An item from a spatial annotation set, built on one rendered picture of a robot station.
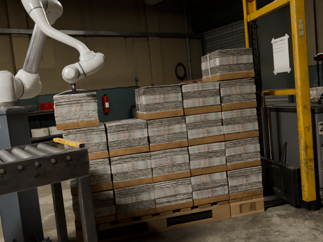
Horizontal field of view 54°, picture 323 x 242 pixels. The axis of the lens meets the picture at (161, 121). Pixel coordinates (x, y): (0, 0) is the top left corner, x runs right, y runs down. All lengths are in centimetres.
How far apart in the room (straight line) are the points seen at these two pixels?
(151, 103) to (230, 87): 62
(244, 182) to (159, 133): 79
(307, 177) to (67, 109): 181
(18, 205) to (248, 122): 175
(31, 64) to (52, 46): 670
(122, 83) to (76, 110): 759
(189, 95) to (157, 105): 25
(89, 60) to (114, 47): 776
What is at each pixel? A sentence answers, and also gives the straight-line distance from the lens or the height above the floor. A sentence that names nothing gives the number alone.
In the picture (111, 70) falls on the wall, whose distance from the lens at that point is 966.
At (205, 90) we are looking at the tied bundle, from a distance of 238.
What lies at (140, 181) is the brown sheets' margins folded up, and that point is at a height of 40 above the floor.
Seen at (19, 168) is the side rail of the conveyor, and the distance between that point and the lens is 138.
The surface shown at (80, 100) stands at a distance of 222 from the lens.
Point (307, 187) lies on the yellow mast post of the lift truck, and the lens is 266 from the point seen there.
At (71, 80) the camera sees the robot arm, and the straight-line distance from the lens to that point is 203.
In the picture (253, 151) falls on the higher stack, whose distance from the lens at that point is 257.
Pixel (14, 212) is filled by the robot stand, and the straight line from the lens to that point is 246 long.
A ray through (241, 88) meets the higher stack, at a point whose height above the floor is 99.
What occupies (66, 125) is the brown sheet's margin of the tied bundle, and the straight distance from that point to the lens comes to 224.
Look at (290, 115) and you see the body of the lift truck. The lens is 291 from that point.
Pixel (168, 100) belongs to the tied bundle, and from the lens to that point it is 230.
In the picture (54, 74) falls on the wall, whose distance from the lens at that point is 907.
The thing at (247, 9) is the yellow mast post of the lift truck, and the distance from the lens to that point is 325.
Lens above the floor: 101
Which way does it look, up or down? 5 degrees down
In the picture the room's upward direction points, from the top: 6 degrees counter-clockwise
